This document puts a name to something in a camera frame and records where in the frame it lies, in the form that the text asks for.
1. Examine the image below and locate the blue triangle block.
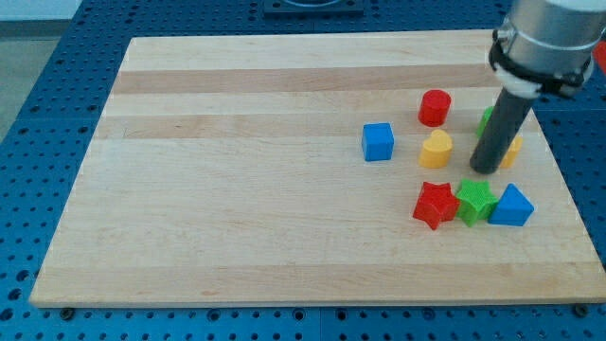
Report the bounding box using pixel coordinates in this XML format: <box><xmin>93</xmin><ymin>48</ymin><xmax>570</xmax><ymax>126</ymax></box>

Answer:
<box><xmin>488</xmin><ymin>183</ymin><xmax>535</xmax><ymax>226</ymax></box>

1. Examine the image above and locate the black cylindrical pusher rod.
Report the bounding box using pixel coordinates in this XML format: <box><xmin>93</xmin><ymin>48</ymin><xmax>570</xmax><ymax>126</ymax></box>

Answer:
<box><xmin>470</xmin><ymin>88</ymin><xmax>534</xmax><ymax>174</ymax></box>

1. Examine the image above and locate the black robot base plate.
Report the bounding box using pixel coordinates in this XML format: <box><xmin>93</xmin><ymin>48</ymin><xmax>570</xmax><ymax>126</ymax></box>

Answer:
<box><xmin>261</xmin><ymin>0</ymin><xmax>365</xmax><ymax>17</ymax></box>

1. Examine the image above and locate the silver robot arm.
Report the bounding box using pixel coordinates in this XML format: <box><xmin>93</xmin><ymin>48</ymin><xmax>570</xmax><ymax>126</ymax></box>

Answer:
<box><xmin>489</xmin><ymin>0</ymin><xmax>605</xmax><ymax>99</ymax></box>

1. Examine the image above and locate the red star block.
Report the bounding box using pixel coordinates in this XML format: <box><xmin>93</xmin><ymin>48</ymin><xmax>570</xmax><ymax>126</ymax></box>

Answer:
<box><xmin>412</xmin><ymin>182</ymin><xmax>460</xmax><ymax>230</ymax></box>

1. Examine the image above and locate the wooden board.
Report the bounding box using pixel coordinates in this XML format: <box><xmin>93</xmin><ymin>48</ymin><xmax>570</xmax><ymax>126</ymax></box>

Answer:
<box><xmin>29</xmin><ymin>30</ymin><xmax>605</xmax><ymax>308</ymax></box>

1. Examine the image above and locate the yellow hexagon block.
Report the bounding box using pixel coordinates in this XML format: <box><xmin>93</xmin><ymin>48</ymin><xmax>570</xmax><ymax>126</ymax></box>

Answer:
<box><xmin>499</xmin><ymin>135</ymin><xmax>524</xmax><ymax>169</ymax></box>

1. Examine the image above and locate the green star block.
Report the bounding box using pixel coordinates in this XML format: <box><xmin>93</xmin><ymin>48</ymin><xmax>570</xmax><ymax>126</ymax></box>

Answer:
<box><xmin>455</xmin><ymin>178</ymin><xmax>499</xmax><ymax>227</ymax></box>

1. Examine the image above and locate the yellow heart block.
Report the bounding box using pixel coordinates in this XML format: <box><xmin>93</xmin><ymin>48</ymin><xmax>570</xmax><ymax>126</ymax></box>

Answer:
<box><xmin>419</xmin><ymin>129</ymin><xmax>454</xmax><ymax>169</ymax></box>

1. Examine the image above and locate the green circle block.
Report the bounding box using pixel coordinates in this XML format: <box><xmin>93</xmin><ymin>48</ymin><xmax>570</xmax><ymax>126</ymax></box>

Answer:
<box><xmin>475</xmin><ymin>106</ymin><xmax>493</xmax><ymax>138</ymax></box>

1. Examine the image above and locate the black cable around wrist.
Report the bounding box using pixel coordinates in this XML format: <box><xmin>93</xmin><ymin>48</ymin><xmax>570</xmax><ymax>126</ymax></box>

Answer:
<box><xmin>488</xmin><ymin>28</ymin><xmax>594</xmax><ymax>99</ymax></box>

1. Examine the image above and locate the blue cube block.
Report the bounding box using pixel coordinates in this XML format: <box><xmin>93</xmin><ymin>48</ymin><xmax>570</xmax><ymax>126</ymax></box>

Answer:
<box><xmin>361</xmin><ymin>122</ymin><xmax>395</xmax><ymax>162</ymax></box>

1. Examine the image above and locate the red cylinder block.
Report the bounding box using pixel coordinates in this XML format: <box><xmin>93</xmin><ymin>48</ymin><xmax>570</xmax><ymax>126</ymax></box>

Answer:
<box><xmin>418</xmin><ymin>89</ymin><xmax>452</xmax><ymax>127</ymax></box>

